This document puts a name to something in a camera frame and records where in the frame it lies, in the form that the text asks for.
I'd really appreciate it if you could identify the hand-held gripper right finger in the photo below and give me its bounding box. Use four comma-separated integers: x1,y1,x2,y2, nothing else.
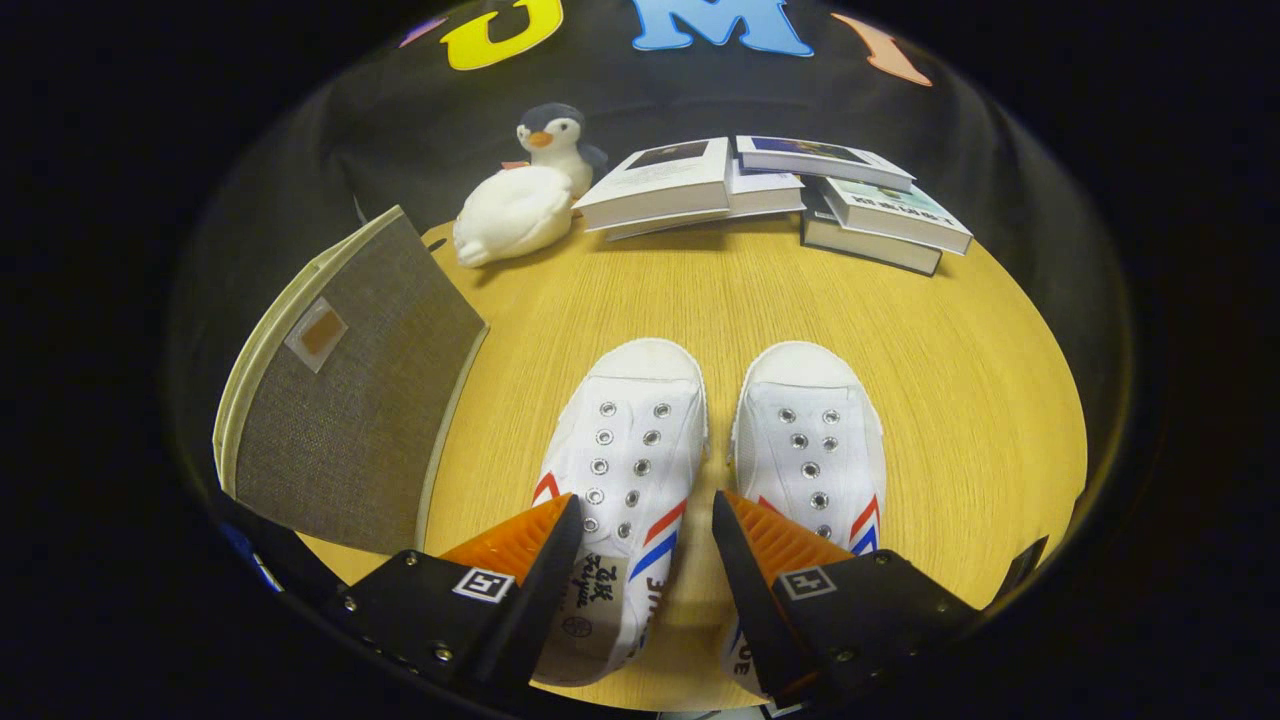
712,490,981,701

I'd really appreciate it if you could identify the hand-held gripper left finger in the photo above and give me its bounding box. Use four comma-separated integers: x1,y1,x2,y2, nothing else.
335,492,586,691

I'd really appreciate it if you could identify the white canvas shoe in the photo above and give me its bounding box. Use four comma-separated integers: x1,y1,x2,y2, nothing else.
530,338,709,687
722,341,887,701

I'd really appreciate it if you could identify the grey fabric storage box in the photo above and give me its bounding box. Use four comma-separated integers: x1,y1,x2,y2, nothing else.
212,205,491,557

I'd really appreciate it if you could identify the dark grey book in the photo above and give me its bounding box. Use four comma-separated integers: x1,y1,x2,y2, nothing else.
800,190,943,277

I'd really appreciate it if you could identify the white plush toy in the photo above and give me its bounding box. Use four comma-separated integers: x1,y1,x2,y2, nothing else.
452,165,577,269

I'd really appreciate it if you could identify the plain white book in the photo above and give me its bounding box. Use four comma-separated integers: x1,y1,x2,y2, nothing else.
605,160,807,242

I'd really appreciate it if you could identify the book with teal cover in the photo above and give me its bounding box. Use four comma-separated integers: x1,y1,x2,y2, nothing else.
818,177,974,256

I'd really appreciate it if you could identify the book with blue cover picture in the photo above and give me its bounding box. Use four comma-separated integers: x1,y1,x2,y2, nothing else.
735,135,917,193

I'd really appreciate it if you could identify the penguin plush toy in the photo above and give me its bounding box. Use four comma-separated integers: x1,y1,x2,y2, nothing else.
515,102,609,199

